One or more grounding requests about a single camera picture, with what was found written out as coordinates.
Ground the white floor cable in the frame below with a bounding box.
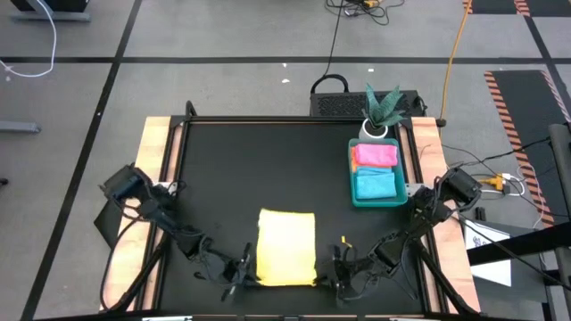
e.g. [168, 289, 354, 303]
[0, 0, 57, 79]

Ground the black computer case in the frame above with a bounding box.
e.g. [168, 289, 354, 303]
[310, 90, 423, 118]

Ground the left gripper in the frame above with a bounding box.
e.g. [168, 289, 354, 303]
[218, 257, 262, 291]

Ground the yellow microfiber towel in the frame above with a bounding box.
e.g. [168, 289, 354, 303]
[255, 208, 319, 287]

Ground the white round plant pot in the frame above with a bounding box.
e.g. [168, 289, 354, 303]
[359, 118, 389, 140]

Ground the wooden table side board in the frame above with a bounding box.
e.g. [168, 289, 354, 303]
[101, 116, 173, 311]
[410, 116, 481, 313]

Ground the black striped floor mat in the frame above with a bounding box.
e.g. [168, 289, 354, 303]
[484, 70, 571, 228]

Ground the teal translucent plastic bin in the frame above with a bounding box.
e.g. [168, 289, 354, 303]
[347, 136, 409, 209]

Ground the black floor cable bundle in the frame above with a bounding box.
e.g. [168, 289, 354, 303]
[325, 0, 405, 26]

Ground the yellow hanging cable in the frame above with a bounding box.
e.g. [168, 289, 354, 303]
[439, 0, 473, 127]

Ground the white paper sheet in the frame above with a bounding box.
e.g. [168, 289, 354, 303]
[463, 220, 513, 287]

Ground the blue microfiber towel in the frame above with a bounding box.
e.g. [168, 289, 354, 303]
[354, 166, 398, 201]

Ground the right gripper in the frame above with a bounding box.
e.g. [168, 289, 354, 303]
[311, 257, 362, 298]

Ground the pink microfiber towel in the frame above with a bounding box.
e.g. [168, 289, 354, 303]
[354, 143, 399, 169]

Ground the green snake plant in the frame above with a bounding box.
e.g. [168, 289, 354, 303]
[361, 83, 406, 130]

